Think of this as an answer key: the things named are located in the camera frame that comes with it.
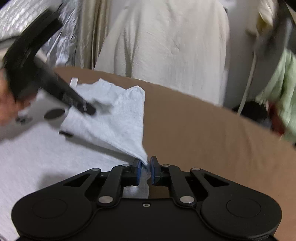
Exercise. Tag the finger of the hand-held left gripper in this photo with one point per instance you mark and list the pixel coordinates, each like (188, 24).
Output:
(69, 95)

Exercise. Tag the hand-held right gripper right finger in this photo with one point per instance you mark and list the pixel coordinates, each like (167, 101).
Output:
(153, 172)

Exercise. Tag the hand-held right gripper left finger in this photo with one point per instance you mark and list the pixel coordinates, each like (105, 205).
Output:
(138, 172)

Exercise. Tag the white printed t-shirt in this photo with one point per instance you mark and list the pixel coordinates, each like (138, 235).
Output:
(111, 120)

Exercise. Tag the person's left hand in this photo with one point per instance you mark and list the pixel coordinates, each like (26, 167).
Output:
(5, 104)

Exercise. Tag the silver quilted foil sheet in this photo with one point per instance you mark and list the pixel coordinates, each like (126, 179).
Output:
(18, 18)

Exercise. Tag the beige curtain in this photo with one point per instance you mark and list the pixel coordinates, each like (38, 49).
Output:
(92, 27)

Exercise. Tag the cream draped cloth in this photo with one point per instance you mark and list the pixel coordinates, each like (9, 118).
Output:
(166, 46)

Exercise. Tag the black round object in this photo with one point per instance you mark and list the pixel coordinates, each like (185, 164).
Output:
(252, 112)

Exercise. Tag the dark red object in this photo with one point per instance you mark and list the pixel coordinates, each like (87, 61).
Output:
(277, 120)

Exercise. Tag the light green garment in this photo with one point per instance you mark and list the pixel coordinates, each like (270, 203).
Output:
(284, 92)

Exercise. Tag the dark grey cloth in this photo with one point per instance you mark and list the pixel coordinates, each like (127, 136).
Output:
(275, 39)

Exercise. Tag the pale cream garment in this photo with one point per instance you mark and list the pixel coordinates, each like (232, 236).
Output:
(266, 14)

